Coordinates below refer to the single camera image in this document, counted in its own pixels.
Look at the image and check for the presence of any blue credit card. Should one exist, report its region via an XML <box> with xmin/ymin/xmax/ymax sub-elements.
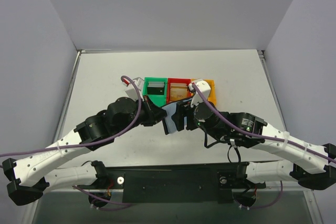
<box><xmin>162</xmin><ymin>102</ymin><xmax>178</xmax><ymax>135</ymax></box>

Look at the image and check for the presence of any black leather card holder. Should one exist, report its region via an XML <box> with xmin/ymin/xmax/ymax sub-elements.
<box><xmin>161</xmin><ymin>97</ymin><xmax>196</xmax><ymax>135</ymax></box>

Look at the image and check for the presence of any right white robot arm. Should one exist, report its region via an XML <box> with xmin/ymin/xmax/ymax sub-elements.
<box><xmin>172</xmin><ymin>102</ymin><xmax>335</xmax><ymax>190</ymax></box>

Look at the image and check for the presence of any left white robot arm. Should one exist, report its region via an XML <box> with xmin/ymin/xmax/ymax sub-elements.
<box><xmin>2</xmin><ymin>97</ymin><xmax>167</xmax><ymax>206</ymax></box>

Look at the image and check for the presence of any black card stack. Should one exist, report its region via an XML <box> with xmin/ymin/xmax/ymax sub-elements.
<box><xmin>147</xmin><ymin>81</ymin><xmax>165</xmax><ymax>95</ymax></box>

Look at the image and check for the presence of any orange plastic bin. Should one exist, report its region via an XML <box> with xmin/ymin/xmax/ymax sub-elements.
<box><xmin>191</xmin><ymin>79</ymin><xmax>217</xmax><ymax>105</ymax></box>

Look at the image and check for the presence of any green plastic bin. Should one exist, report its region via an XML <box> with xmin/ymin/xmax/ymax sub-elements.
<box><xmin>143</xmin><ymin>77</ymin><xmax>167</xmax><ymax>106</ymax></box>

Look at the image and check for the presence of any red plastic bin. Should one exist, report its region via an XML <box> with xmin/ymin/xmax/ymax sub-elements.
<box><xmin>166</xmin><ymin>78</ymin><xmax>191</xmax><ymax>103</ymax></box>

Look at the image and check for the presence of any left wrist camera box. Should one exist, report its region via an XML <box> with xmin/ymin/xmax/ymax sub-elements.
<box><xmin>123</xmin><ymin>77</ymin><xmax>144</xmax><ymax>101</ymax></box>

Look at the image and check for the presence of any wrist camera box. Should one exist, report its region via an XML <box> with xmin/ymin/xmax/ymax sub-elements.
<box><xmin>123</xmin><ymin>77</ymin><xmax>144</xmax><ymax>101</ymax></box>
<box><xmin>188</xmin><ymin>79</ymin><xmax>211</xmax><ymax>108</ymax></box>

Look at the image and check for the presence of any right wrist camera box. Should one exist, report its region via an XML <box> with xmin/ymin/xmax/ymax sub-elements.
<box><xmin>188</xmin><ymin>79</ymin><xmax>211</xmax><ymax>108</ymax></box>

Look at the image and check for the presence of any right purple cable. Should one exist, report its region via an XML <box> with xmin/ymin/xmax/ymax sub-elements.
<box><xmin>191</xmin><ymin>82</ymin><xmax>336</xmax><ymax>210</ymax></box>

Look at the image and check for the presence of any purple cable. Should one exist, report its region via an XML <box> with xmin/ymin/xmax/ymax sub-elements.
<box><xmin>0</xmin><ymin>76</ymin><xmax>144</xmax><ymax>211</ymax></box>
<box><xmin>191</xmin><ymin>82</ymin><xmax>336</xmax><ymax>210</ymax></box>

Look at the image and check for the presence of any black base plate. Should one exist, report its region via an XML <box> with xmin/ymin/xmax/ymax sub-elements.
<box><xmin>86</xmin><ymin>162</ymin><xmax>266</xmax><ymax>204</ymax></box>

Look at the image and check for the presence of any aluminium frame rail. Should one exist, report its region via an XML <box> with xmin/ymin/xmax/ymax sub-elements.
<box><xmin>50</xmin><ymin>49</ymin><xmax>113</xmax><ymax>144</ymax></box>

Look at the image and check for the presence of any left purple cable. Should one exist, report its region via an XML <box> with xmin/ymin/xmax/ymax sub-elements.
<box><xmin>0</xmin><ymin>76</ymin><xmax>144</xmax><ymax>211</ymax></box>

